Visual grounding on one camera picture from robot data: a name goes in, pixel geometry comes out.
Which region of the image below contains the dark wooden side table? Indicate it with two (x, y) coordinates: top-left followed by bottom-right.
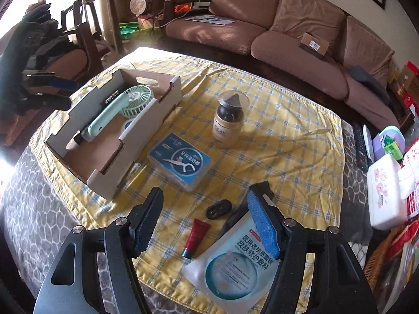
(163, 0), (212, 23)

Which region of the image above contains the small cardboard parcel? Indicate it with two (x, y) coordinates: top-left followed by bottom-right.
(299, 33), (329, 56)

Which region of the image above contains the blue floss pick box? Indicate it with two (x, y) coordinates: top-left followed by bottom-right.
(147, 133), (213, 193)

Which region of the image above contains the round decorated tin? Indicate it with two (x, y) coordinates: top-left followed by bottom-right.
(129, 0), (153, 17)

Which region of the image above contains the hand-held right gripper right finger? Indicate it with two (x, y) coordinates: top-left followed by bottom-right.
(247, 181), (377, 314)

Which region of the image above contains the brown sofa back cushion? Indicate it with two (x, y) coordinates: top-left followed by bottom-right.
(272, 0), (348, 44)
(334, 16), (395, 72)

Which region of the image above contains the brown sofa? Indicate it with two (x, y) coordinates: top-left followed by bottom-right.
(165, 0), (410, 131)

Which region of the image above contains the dark clothes pile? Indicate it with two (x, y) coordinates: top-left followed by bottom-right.
(20, 2), (71, 69)

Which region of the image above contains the white blue printed paper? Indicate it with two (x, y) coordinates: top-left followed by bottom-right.
(185, 15), (234, 27)

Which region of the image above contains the yellow plaid cloth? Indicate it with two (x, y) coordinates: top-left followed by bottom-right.
(31, 51), (344, 303)

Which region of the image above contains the white blue face mask packet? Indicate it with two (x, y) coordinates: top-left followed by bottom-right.
(181, 211), (282, 301)

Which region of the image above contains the white tissue pack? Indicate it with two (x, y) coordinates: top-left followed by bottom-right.
(368, 155), (406, 229)

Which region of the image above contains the black sachet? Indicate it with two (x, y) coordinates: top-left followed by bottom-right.
(222, 208), (251, 236)

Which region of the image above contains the black remote control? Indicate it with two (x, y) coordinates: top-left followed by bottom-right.
(352, 122), (370, 172)

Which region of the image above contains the purple plastic container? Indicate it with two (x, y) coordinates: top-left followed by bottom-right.
(373, 126), (406, 161)

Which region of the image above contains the cardboard carton red label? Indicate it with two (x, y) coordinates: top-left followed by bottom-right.
(389, 60), (419, 115)

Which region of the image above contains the dark blue-grey cloth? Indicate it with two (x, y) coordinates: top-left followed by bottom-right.
(347, 65), (388, 95)

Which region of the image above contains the white brown cardboard box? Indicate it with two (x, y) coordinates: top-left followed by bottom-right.
(44, 69), (182, 201)

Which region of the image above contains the dark wooden chair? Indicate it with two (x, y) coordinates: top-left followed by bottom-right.
(42, 0), (124, 81)

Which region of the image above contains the wicker basket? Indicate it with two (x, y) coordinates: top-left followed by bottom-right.
(363, 226), (419, 301)

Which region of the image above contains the green bag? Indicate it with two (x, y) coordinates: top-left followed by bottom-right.
(119, 23), (148, 40)

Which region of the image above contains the green handheld fan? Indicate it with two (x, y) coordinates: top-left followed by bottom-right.
(87, 85), (156, 143)

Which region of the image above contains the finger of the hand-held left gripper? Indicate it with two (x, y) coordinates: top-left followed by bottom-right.
(24, 70), (82, 89)
(20, 92), (72, 112)

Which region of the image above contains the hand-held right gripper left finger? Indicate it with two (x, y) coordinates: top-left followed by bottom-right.
(38, 186), (164, 314)

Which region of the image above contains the small black oval case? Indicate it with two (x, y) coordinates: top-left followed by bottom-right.
(206, 199), (233, 220)

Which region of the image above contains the cream pump bottle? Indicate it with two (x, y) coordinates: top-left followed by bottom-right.
(213, 91), (248, 148)

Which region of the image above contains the grey honeycomb pattern blanket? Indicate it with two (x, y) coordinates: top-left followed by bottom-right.
(0, 118), (374, 314)

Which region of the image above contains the red tube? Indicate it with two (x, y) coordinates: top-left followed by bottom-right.
(181, 218), (211, 260)

